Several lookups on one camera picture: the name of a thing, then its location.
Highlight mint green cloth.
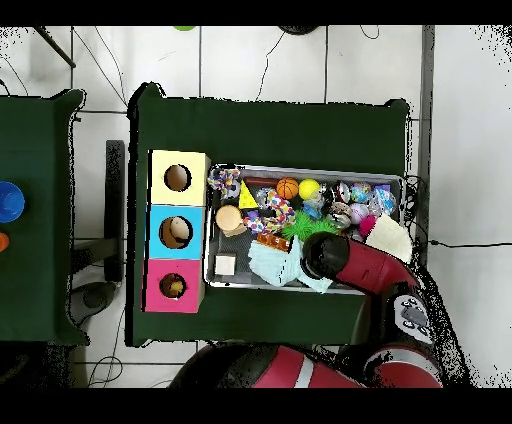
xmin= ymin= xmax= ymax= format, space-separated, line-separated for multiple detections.
xmin=246 ymin=236 xmax=336 ymax=294

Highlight cream yellow cloth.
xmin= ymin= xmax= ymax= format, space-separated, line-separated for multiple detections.
xmin=363 ymin=212 xmax=415 ymax=265

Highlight wooden box with three holes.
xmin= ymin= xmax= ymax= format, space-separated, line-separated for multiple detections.
xmin=143 ymin=149 xmax=213 ymax=314

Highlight clear mesh bin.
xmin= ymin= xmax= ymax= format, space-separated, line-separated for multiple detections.
xmin=203 ymin=163 xmax=405 ymax=296

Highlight colourful patterned fabric toy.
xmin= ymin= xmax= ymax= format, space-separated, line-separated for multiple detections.
xmin=243 ymin=190 xmax=297 ymax=235

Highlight orange yellow plastic toy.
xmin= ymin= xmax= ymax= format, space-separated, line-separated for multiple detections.
xmin=255 ymin=231 xmax=293 ymax=253

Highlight bright orange mini basketball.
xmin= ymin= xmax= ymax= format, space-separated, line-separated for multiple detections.
xmin=276 ymin=176 xmax=300 ymax=201

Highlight colourful crinkled packet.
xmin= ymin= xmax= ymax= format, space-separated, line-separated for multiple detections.
xmin=207 ymin=167 xmax=243 ymax=200

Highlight green spiky ball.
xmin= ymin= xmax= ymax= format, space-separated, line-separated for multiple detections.
xmin=281 ymin=211 xmax=339 ymax=241

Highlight yellow ball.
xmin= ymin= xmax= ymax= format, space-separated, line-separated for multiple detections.
xmin=298 ymin=178 xmax=321 ymax=201

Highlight light wooden cube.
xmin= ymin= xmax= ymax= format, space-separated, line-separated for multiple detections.
xmin=214 ymin=252 xmax=238 ymax=277

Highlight blue cup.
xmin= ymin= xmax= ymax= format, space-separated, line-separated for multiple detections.
xmin=0 ymin=181 xmax=26 ymax=224

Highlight black floor cable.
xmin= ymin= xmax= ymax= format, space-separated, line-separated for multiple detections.
xmin=427 ymin=238 xmax=512 ymax=249

